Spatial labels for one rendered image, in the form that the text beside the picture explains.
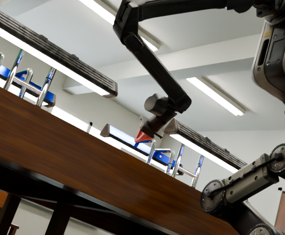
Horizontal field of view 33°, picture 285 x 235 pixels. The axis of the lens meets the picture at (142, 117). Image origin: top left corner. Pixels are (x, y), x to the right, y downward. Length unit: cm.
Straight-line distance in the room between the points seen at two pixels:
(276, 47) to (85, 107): 643
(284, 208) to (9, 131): 561
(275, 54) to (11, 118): 87
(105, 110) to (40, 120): 669
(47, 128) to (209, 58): 397
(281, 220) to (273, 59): 519
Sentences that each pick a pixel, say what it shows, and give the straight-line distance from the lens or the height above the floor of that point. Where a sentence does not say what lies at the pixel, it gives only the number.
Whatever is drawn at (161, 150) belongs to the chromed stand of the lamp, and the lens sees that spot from 283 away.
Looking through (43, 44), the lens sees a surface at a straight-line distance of 186.
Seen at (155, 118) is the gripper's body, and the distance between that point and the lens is 175.
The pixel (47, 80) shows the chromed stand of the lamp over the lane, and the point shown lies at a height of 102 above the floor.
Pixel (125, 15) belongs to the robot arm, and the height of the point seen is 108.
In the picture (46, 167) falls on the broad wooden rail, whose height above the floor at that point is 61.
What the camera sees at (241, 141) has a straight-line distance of 766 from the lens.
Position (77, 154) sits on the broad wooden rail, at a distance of 154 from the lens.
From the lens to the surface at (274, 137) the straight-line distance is 734.
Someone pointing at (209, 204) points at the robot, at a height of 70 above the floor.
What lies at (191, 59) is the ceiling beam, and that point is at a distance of 553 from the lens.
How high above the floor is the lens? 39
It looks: 18 degrees up
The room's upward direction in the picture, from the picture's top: 19 degrees clockwise
